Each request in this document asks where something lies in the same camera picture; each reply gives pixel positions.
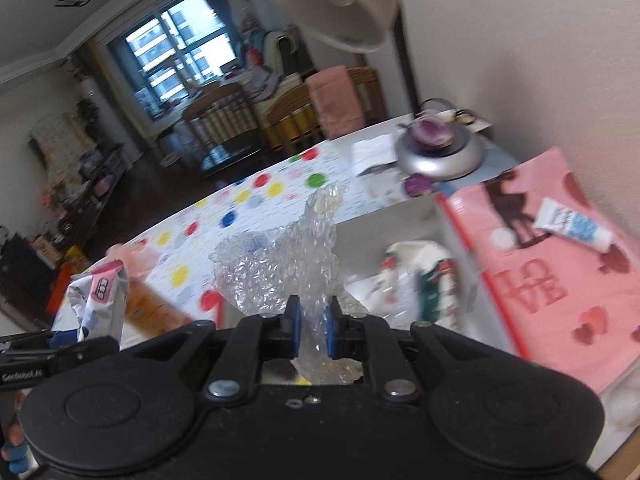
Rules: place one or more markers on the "pink mesh bath pouf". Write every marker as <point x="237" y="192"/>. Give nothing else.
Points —
<point x="137" y="260"/>

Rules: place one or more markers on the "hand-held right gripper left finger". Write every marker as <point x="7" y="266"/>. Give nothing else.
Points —
<point x="295" y="327"/>

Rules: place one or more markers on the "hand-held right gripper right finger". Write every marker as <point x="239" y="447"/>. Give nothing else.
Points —
<point x="331" y="330"/>

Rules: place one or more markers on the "white paper sheet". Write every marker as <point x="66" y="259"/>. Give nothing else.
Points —
<point x="375" y="152"/>

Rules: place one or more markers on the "white and blue tube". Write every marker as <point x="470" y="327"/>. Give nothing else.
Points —
<point x="575" y="225"/>

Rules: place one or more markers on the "dark wooden slatted chair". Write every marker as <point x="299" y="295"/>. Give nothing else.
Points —
<point x="225" y="120"/>

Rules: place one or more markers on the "white desk lamp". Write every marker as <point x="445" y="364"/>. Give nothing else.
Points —
<point x="345" y="0"/>

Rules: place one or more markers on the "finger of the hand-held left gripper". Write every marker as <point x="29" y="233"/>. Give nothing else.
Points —
<point x="92" y="347"/>
<point x="55" y="338"/>

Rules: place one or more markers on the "pink printed box lid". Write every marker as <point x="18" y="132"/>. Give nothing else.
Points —
<point x="545" y="280"/>

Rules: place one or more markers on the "white green patterned packet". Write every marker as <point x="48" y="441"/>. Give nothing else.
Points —
<point x="440" y="280"/>

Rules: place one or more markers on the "pink and white tissue packet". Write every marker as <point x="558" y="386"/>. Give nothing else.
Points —
<point x="97" y="300"/>

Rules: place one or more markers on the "white standing air conditioner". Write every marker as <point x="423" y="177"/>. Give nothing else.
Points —
<point x="89" y="95"/>

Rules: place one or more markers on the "yellow box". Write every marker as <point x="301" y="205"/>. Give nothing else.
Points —
<point x="75" y="257"/>

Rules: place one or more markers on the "patterned draped cloth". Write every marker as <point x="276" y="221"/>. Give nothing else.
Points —
<point x="57" y="140"/>

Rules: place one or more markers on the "clear bubble wrap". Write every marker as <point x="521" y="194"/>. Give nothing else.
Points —
<point x="280" y="260"/>

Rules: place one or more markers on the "pink towel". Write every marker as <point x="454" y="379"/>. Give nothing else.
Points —
<point x="332" y="100"/>

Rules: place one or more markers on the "red and white box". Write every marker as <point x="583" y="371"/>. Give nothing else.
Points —
<point x="395" y="225"/>

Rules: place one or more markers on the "orange juice bottle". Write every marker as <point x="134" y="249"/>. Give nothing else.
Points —
<point x="155" y="310"/>

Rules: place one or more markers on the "black cabinet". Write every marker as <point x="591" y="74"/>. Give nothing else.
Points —
<point x="25" y="265"/>

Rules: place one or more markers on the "white plastic bag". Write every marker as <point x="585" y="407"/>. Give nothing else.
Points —
<point x="370" y="295"/>

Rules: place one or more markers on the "large window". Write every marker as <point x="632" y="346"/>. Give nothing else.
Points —
<point x="175" y="45"/>

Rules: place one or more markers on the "low dark tv console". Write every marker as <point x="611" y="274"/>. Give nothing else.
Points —
<point x="95" y="180"/>

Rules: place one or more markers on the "sofa with blankets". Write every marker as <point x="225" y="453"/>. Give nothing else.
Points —
<point x="272" y="55"/>

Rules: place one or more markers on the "light wooden chair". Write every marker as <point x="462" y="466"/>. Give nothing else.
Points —
<point x="295" y="115"/>

